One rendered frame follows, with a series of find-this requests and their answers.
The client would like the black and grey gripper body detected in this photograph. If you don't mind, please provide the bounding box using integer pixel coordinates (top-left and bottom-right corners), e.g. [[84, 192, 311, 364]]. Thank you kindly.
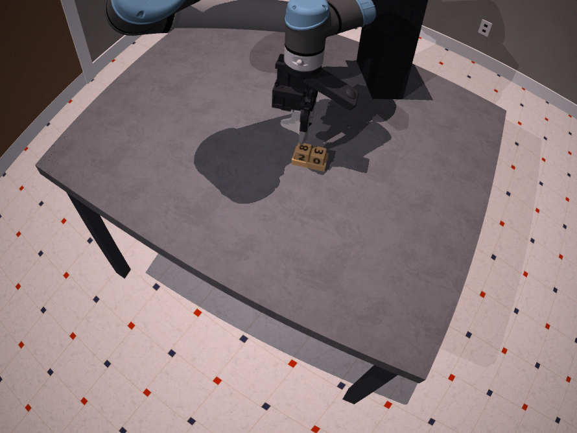
[[272, 54, 322, 111]]

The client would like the wooden calendar cube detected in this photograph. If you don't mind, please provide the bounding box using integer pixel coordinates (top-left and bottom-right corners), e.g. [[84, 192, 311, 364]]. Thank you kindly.
[[310, 146, 327, 165], [295, 142, 312, 162]]

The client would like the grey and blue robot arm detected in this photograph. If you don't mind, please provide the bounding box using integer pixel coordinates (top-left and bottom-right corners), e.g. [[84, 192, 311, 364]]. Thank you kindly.
[[105, 0, 376, 110]]

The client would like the brown rectangular tray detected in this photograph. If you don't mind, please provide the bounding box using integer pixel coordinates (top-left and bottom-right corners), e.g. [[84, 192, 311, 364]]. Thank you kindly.
[[291, 146, 329, 172]]

